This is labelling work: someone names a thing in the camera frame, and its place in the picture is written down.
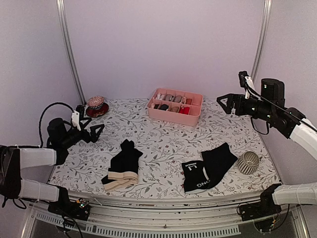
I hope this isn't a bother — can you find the red patterned pincushion on saucer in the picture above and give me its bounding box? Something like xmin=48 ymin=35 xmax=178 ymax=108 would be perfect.
xmin=86 ymin=96 xmax=109 ymax=118

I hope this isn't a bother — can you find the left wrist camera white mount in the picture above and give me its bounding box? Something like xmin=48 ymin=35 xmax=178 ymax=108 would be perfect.
xmin=71 ymin=110 xmax=81 ymax=131

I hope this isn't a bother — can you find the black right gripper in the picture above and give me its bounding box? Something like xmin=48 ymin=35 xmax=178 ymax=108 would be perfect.
xmin=217 ymin=93 xmax=275 ymax=122

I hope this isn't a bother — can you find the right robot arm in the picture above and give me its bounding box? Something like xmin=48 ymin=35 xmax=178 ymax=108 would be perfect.
xmin=216 ymin=76 xmax=317 ymax=216

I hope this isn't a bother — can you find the striped round cup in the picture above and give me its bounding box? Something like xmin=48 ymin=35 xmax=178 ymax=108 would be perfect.
xmin=237 ymin=151 xmax=260 ymax=175

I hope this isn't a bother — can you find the pink divided storage box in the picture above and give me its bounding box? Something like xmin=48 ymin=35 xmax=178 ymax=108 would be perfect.
xmin=147 ymin=88 xmax=204 ymax=126

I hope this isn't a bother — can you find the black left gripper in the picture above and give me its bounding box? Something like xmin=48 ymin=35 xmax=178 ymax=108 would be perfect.
xmin=61 ymin=117 xmax=105 ymax=148

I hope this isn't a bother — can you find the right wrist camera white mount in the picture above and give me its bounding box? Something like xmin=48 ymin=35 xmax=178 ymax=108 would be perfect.
xmin=238 ymin=71 xmax=255 ymax=99

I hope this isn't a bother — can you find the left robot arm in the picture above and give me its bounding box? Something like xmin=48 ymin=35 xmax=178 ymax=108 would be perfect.
xmin=0 ymin=106 xmax=105 ymax=215

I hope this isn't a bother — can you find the black underwear beige waistband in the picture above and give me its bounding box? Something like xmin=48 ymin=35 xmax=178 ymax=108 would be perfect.
xmin=102 ymin=139 xmax=143 ymax=192

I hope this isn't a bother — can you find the right aluminium frame post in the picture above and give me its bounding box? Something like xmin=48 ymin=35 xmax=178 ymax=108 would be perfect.
xmin=251 ymin=0 xmax=272 ymax=81

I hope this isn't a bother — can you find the aluminium front rail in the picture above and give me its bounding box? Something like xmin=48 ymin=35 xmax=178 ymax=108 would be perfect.
xmin=23 ymin=190 xmax=310 ymax=238

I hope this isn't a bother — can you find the aluminium frame post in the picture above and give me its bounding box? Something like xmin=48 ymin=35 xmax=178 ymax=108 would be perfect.
xmin=251 ymin=0 xmax=272 ymax=81
xmin=56 ymin=0 xmax=86 ymax=105

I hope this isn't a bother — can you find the black underwear white lettering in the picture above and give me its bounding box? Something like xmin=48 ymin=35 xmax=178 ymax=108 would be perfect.
xmin=181 ymin=143 xmax=237 ymax=194

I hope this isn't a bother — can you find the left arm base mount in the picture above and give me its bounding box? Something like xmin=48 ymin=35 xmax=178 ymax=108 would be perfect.
xmin=48 ymin=197 xmax=91 ymax=221

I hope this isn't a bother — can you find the left aluminium frame post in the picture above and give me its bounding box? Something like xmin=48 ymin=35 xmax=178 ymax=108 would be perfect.
xmin=56 ymin=0 xmax=86 ymax=105

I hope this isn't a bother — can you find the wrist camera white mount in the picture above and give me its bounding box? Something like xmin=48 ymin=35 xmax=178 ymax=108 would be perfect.
xmin=71 ymin=110 xmax=81 ymax=131
xmin=238 ymin=71 xmax=255 ymax=99

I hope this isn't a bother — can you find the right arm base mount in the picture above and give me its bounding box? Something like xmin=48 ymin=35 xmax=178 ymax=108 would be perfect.
xmin=237 ymin=202 xmax=282 ymax=221

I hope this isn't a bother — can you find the floral patterned table mat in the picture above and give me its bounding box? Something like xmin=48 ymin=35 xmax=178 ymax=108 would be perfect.
xmin=50 ymin=99 xmax=280 ymax=199

